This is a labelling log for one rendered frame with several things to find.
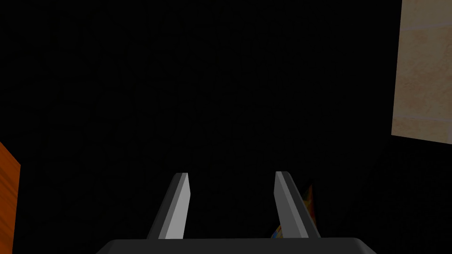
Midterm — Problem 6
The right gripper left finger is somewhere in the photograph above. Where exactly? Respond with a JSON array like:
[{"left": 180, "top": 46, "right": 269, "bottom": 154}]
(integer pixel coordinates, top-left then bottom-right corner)
[{"left": 146, "top": 172, "right": 191, "bottom": 240}]

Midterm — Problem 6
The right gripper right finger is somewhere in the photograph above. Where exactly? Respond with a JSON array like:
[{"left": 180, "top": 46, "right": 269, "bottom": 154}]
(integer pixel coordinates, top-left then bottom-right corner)
[{"left": 274, "top": 171, "right": 322, "bottom": 239}]

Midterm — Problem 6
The colourful patterned object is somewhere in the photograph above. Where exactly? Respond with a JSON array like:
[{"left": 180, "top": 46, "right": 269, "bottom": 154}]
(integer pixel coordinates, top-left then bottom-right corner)
[{"left": 271, "top": 184, "right": 317, "bottom": 239}]

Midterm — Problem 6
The orange wooden cabinet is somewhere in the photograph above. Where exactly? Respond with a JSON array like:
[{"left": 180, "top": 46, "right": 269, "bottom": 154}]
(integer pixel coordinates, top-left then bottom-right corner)
[{"left": 0, "top": 142, "right": 22, "bottom": 254}]

